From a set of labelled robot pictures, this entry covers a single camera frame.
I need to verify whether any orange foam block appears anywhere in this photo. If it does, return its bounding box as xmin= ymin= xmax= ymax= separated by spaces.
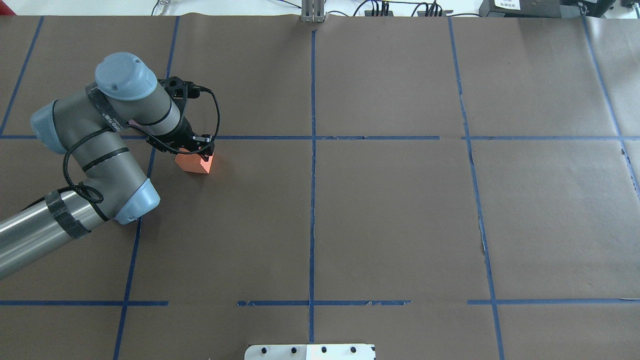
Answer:
xmin=174 ymin=153 xmax=215 ymax=174

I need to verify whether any black box with label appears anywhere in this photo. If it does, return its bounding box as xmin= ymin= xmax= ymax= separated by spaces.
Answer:
xmin=478 ymin=0 xmax=617 ymax=19

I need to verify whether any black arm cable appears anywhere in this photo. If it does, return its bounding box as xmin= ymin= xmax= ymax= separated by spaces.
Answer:
xmin=62 ymin=86 xmax=221 ymax=221

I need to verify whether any white pedestal column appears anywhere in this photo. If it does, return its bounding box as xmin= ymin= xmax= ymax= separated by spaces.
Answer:
xmin=244 ymin=343 xmax=377 ymax=360

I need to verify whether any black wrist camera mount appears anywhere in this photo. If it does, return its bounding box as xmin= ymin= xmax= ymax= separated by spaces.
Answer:
xmin=158 ymin=76 xmax=201 ymax=106

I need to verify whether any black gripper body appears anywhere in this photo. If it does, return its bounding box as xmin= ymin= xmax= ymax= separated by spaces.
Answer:
xmin=170 ymin=118 xmax=201 ymax=151

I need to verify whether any aluminium frame post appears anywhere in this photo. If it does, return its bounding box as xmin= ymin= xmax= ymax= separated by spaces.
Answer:
xmin=301 ymin=0 xmax=327 ymax=23

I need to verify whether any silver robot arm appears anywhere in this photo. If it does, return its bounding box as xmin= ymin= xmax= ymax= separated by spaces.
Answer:
xmin=0 ymin=52 xmax=218 ymax=278

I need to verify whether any black power strip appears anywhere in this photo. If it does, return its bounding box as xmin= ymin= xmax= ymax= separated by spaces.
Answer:
xmin=363 ymin=0 xmax=393 ymax=18

